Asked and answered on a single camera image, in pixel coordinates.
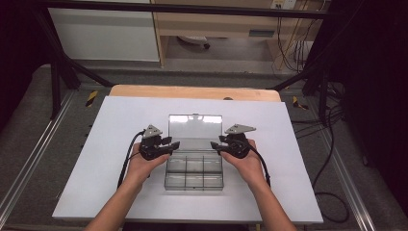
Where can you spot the person's left hand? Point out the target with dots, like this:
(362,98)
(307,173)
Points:
(141,170)

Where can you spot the black metal frame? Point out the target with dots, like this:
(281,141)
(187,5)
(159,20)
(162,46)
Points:
(179,8)

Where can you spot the wooden table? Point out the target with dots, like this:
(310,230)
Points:
(192,92)

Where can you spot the white wall outlet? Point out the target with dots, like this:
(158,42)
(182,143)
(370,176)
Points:
(284,4)

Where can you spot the person's right hand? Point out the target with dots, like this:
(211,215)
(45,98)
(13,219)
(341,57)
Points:
(247,168)

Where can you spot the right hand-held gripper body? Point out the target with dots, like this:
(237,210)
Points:
(237,144)

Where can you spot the light wooden desk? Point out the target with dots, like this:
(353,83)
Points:
(208,27)

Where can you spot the black curtain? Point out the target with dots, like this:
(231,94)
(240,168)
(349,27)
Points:
(19,48)
(378,80)

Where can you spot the clear plastic compartment box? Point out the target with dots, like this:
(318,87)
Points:
(194,170)

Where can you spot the white chair base with caster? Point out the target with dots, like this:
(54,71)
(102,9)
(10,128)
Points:
(192,39)

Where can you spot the white board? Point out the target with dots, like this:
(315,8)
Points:
(96,144)

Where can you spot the white cabinet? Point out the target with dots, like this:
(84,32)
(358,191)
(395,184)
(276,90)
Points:
(106,35)

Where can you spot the aluminium floor rail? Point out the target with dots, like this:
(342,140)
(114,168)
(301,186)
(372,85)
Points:
(348,179)
(35,150)

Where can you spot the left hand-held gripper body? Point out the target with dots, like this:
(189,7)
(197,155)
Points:
(153,146)

